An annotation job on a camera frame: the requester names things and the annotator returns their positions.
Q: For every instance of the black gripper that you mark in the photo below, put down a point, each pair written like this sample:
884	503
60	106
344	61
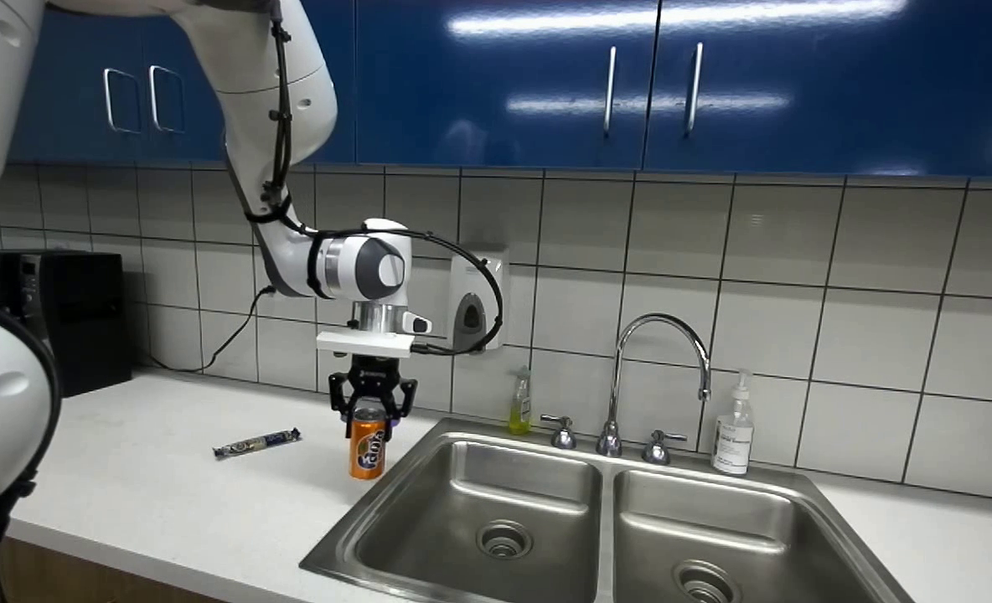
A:
379	378

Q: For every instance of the orange drink can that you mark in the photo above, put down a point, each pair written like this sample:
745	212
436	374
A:
367	438

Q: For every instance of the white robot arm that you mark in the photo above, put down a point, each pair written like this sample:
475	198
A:
278	109

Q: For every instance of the stainless steel double sink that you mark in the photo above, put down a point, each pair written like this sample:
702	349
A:
481	518

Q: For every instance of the black marker pen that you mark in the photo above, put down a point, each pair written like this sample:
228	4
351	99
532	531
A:
257	443

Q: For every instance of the green dish soap bottle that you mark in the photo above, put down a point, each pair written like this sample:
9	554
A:
519	405

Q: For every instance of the black microwave oven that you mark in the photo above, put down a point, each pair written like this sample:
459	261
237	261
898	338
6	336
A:
74	301

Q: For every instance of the chrome gooseneck faucet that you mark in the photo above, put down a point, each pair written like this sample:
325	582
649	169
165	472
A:
656	389

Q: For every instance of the clear pump soap bottle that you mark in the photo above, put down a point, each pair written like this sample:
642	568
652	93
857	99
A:
734	431

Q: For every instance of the blue upper cabinets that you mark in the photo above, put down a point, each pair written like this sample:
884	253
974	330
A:
857	87

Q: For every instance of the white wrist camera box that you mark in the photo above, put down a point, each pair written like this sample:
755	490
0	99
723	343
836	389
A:
367	343

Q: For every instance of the white wall soap dispenser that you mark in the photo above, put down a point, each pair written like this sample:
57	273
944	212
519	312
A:
471	304

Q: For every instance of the left chrome faucet handle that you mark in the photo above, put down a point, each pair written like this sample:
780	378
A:
562	427

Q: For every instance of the chrome faucet handle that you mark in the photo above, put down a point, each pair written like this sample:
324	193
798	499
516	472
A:
657	445
562	427

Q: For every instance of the right chrome faucet handle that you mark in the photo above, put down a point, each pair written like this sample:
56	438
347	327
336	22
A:
657	445

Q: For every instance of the silver cabinet handle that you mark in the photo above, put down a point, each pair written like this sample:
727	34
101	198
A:
159	99
123	102
694	87
608	87

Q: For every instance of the left silver cabinet handle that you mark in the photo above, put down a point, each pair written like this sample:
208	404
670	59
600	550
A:
123	102

